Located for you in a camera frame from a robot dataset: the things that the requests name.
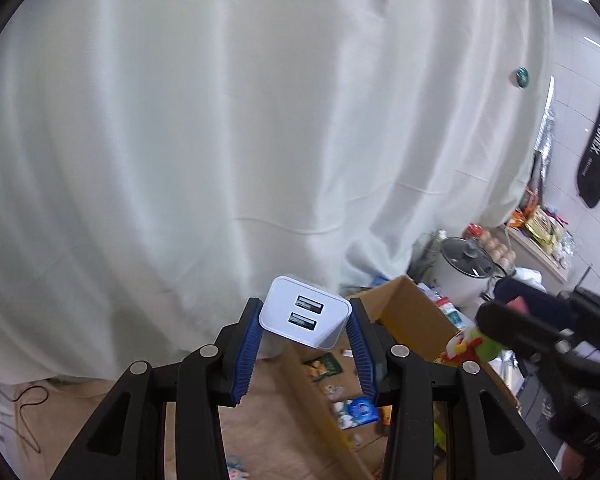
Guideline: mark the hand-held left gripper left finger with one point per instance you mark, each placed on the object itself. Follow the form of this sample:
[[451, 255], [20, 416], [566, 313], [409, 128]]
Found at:
[[245, 355]]

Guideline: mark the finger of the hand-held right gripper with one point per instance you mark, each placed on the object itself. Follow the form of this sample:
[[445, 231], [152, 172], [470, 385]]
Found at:
[[525, 290], [520, 332]]

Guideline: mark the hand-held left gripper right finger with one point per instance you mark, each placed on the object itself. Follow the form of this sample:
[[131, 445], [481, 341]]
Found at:
[[362, 355]]

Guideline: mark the green pink toy doll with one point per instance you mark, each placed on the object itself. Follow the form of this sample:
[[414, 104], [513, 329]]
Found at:
[[487, 347]]

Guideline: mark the blue tissue pack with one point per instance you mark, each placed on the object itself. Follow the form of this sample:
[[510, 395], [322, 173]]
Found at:
[[357, 410]]

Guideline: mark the cardboard box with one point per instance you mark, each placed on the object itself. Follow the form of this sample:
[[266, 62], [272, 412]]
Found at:
[[420, 310]]

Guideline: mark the white USB charger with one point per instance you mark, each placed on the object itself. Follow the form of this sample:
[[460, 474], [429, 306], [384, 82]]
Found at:
[[305, 310]]

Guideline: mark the wooden shelf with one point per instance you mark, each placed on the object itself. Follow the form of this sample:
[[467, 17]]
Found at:
[[535, 252]]

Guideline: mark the green packet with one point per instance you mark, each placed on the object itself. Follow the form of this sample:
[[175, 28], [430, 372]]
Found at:
[[325, 366]]

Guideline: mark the tray of eggs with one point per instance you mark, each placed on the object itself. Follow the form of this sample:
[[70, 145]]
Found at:
[[497, 250]]

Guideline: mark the white rice cooker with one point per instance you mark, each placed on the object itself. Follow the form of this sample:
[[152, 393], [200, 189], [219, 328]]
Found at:
[[460, 280]]

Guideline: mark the pile of snack packets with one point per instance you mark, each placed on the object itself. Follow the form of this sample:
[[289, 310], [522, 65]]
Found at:
[[540, 225]]

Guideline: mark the red-lid jar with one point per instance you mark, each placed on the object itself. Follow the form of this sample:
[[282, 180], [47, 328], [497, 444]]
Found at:
[[472, 231]]

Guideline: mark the long yellow-green packet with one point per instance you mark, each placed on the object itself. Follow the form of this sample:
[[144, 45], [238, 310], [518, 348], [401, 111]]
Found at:
[[440, 437]]

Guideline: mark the black racket bag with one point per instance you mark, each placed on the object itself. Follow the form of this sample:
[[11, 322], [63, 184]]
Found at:
[[597, 160]]

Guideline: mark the iridescent round magnet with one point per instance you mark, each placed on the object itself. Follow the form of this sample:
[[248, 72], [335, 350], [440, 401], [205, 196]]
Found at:
[[522, 76]]

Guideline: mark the white curtain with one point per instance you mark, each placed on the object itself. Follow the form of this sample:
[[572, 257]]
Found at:
[[230, 135]]

